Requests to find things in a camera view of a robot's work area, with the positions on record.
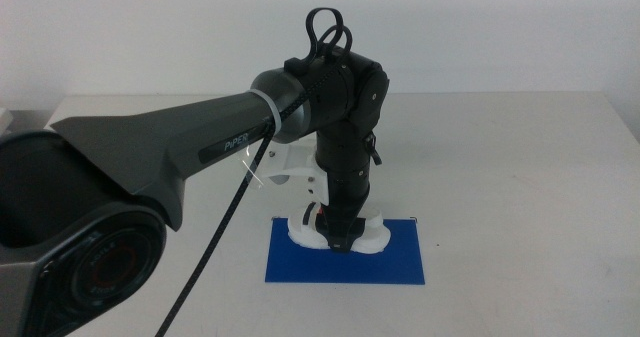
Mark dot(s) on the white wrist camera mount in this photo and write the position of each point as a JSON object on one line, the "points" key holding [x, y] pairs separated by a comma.
{"points": [[297, 164]]}

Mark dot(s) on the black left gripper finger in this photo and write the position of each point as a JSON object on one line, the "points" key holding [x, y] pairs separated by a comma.
{"points": [[344, 239]]}

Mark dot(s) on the blue rectangular mat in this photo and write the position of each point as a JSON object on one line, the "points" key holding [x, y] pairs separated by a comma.
{"points": [[350, 271]]}

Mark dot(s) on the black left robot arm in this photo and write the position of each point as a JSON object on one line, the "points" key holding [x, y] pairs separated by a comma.
{"points": [[150, 137]]}

